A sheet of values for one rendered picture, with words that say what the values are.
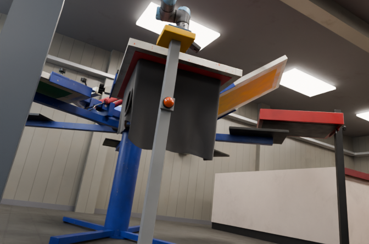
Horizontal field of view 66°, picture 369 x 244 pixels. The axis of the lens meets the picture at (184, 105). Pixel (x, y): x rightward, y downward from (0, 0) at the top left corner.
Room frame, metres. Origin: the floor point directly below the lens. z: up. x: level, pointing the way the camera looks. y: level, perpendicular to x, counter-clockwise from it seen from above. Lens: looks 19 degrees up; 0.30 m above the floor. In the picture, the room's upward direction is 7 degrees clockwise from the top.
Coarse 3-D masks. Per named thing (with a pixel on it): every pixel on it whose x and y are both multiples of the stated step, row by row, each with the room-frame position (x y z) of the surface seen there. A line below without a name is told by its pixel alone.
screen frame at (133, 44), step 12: (132, 48) 1.16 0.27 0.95; (144, 48) 1.15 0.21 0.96; (156, 48) 1.17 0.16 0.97; (180, 60) 1.22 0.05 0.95; (192, 60) 1.22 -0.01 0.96; (204, 60) 1.24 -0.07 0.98; (120, 72) 1.44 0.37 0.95; (216, 72) 1.29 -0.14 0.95; (228, 72) 1.28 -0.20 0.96; (240, 72) 1.30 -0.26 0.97; (120, 84) 1.62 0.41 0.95; (228, 84) 1.42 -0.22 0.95
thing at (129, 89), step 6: (132, 78) 1.35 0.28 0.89; (132, 84) 1.32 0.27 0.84; (126, 90) 1.57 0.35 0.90; (132, 90) 1.29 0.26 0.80; (126, 96) 1.52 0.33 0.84; (132, 96) 1.28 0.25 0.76; (126, 102) 1.41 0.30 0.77; (126, 108) 1.41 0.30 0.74; (120, 114) 1.69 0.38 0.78; (126, 114) 1.34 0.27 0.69; (120, 120) 1.68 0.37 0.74; (126, 120) 1.43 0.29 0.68; (120, 126) 1.67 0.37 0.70; (120, 132) 1.59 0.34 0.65
